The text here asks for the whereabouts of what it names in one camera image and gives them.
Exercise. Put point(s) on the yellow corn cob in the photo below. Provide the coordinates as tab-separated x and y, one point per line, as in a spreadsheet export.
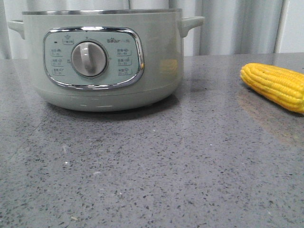
282	86

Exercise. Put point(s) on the pale green electric cooking pot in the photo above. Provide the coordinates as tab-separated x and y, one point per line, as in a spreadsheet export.
144	53

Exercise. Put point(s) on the grey round control knob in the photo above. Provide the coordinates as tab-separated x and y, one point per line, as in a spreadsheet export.
89	59

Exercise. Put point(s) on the white pleated curtain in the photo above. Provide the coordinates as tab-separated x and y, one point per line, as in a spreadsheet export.
230	27

